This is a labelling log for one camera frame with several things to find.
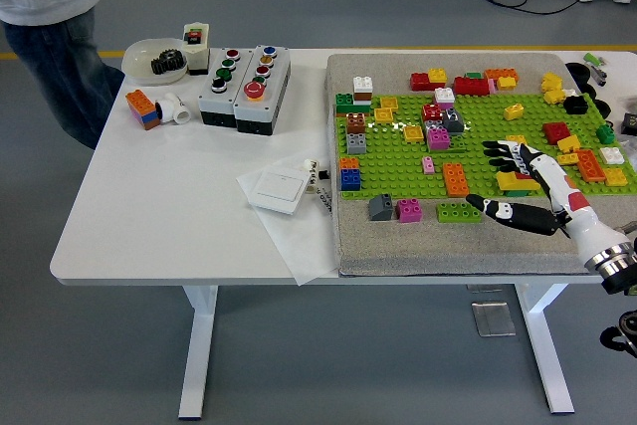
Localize black gears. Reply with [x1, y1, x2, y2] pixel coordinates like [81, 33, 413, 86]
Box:
[150, 49, 189, 77]

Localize cream switch box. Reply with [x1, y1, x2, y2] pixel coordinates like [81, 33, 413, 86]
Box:
[181, 22, 211, 77]

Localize blue square brick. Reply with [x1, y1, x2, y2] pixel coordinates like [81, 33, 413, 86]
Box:
[340, 167, 363, 192]

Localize emergency stop control box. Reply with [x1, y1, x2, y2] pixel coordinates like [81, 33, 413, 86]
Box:
[232, 44, 292, 136]

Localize dark grey slope brick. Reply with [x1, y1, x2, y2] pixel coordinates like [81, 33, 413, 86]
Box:
[442, 107, 467, 134]
[367, 193, 394, 222]

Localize white bowl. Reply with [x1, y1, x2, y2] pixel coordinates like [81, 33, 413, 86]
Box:
[120, 37, 189, 87]

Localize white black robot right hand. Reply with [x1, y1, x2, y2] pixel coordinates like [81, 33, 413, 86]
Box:
[465, 139, 629, 267]

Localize dark green flat brick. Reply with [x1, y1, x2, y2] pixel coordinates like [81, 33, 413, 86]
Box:
[335, 92, 373, 115]

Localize metal floor plate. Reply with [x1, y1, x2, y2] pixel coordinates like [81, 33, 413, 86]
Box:
[470, 300, 518, 338]

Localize grey-brown mat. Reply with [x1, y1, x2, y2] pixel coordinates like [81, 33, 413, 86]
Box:
[323, 52, 637, 278]

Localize black brick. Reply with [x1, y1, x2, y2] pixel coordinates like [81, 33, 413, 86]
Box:
[562, 95, 591, 115]

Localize white labelled cylinder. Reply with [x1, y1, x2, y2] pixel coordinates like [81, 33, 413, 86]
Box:
[302, 157, 320, 196]

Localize white paper sheet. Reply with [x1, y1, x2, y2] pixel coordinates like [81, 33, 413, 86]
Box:
[235, 155, 344, 287]

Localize white printed label strip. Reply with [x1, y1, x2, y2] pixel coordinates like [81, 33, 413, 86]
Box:
[312, 185, 333, 218]

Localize white wall switch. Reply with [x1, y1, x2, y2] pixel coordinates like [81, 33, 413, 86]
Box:
[247, 168, 308, 216]

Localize green flat plate brick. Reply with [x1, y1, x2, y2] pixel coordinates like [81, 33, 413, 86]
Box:
[428, 138, 469, 154]

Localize orange blue purple brick stack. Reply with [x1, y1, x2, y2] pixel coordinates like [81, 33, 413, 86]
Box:
[124, 89, 162, 131]

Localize large yellow slope brick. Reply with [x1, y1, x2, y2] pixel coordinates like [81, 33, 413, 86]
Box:
[496, 170, 541, 192]

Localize white pipe tee fitting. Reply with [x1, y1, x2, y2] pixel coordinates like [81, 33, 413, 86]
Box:
[153, 92, 192, 125]

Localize white brown brick stack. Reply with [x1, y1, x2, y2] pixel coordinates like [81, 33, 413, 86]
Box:
[351, 76, 375, 104]

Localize red long brick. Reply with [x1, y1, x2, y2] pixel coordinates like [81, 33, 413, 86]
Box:
[452, 76, 492, 97]

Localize lime green long plate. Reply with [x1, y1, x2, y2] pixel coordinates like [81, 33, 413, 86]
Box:
[436, 201, 483, 223]

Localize white table leg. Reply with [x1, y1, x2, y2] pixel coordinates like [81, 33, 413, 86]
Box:
[515, 283, 576, 415]
[177, 285, 219, 420]

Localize magenta square brick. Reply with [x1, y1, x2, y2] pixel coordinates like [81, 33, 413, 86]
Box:
[426, 127, 452, 151]
[395, 197, 423, 224]

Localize green studded baseplate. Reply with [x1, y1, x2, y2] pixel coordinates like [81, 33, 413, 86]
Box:
[335, 95, 637, 201]

